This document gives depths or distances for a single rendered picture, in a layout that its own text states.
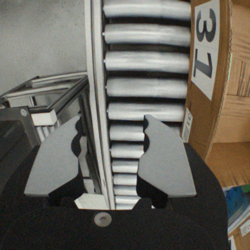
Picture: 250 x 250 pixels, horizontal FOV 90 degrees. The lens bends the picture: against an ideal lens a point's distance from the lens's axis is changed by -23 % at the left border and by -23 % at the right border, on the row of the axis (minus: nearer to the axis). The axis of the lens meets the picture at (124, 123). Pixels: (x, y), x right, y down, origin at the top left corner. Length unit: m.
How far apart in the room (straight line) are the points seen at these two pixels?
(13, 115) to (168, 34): 0.49
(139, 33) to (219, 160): 0.35
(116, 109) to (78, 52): 0.84
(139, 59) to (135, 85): 0.06
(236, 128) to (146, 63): 0.31
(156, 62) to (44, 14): 1.09
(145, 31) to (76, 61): 0.89
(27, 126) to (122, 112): 0.30
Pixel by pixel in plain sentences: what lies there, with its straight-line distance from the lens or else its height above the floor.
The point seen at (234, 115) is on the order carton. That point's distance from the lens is 0.47.
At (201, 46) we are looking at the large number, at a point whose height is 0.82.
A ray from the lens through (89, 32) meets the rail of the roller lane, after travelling 0.38.
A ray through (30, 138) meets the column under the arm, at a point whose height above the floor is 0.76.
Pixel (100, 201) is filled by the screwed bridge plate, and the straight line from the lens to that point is 0.68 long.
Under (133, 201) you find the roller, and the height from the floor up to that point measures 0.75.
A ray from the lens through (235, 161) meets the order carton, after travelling 0.45.
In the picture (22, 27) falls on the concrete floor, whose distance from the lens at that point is 1.45.
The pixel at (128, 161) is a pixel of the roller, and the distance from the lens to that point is 0.51.
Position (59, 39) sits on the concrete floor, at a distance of 1.24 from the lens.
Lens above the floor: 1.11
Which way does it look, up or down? 60 degrees down
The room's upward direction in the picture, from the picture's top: 171 degrees counter-clockwise
